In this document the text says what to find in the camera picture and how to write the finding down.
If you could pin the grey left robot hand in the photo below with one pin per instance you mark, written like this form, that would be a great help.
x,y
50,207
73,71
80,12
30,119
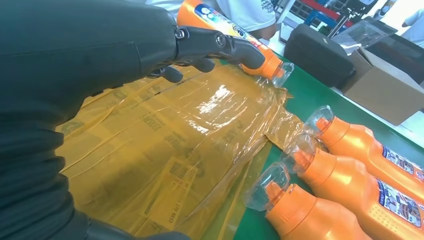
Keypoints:
x,y
82,43

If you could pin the black zip case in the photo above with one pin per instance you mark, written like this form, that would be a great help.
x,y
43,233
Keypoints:
x,y
318,56

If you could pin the yellow plastic wrapped cardboard sheet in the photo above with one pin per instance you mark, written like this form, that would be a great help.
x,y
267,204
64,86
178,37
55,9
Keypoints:
x,y
165,139

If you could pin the orange plastic detergent bottle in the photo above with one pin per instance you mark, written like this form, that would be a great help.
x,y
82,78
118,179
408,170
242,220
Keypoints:
x,y
304,215
338,179
357,142
265,63

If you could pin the person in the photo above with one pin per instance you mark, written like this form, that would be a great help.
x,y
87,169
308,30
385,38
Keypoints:
x,y
415,26
245,13

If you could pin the red blue metal rack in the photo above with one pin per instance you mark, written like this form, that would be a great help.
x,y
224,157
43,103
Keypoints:
x,y
318,13

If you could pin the brown cardboard box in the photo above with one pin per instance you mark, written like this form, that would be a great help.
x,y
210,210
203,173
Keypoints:
x,y
384,92

